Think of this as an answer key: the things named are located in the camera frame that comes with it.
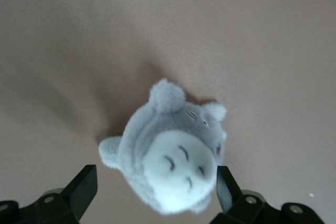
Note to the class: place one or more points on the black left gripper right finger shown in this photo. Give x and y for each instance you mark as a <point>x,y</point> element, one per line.
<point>232,195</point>

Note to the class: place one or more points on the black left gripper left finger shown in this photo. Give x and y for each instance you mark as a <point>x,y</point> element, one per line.
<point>78,195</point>

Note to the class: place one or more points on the blue-grey plush Totoro toy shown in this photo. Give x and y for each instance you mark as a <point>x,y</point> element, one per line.
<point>168,142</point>

